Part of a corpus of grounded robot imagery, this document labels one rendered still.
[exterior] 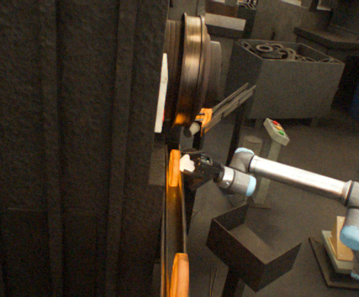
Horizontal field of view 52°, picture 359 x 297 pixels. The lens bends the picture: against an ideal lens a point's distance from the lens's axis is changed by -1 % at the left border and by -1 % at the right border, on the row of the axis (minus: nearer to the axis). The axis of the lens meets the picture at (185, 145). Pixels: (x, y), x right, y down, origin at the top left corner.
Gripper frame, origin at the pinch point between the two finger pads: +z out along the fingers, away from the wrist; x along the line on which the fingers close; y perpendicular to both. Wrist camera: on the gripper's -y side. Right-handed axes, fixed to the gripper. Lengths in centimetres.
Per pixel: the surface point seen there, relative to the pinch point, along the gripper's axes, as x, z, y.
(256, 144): -75, -63, -7
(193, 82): 6.3, 9.2, 37.6
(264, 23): -441, -147, 41
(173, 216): 18.1, -4.2, -12.9
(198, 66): 4.6, 9.9, 43.2
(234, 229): 20.5, -28.9, -7.8
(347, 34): -341, -222, 79
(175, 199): 8.2, -4.7, -11.4
